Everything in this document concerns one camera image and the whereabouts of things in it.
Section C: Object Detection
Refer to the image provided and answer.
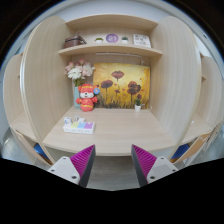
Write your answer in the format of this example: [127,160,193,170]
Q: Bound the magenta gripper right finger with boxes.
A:
[131,145,178,187]

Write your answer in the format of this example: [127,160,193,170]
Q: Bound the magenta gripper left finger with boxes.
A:
[48,145,96,187]

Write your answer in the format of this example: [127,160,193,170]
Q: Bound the white colourful power strip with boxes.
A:
[63,122,95,134]

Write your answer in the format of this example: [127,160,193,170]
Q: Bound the wooden chair left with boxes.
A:
[12,128,54,165]

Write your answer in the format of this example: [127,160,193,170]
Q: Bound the wooden chair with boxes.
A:
[170,122,222,165]
[12,128,54,165]

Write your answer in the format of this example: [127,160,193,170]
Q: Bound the wooden chair right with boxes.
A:
[170,122,222,165]

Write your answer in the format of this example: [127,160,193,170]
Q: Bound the small potted plant white pot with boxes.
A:
[135,98,141,112]

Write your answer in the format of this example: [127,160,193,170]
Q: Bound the red plush bear toy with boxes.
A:
[76,84,100,112]

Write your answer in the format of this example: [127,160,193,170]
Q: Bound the pale blue vase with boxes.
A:
[73,85,81,109]

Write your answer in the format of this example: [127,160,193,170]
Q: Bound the yellow poppy flower painting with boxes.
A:
[93,63,150,109]

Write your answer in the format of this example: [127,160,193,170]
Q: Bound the light wood desk cubicle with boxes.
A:
[3,14,224,164]

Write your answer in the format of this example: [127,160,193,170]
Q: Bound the pink white flower bouquet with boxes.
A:
[65,59,95,87]

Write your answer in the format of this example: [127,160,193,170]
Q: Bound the white framed card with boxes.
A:
[133,34,151,47]

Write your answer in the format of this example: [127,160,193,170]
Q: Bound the brown leather box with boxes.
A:
[64,36,86,48]

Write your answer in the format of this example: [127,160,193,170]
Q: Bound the small shelf plant right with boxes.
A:
[121,36,129,44]

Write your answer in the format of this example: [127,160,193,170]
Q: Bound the small shelf plant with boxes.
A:
[95,37,103,43]
[121,36,129,44]

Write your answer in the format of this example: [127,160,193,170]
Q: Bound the small shelf plant left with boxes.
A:
[95,37,103,43]

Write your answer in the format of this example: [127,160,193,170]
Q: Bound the purple round number sign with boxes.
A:
[106,33,119,43]

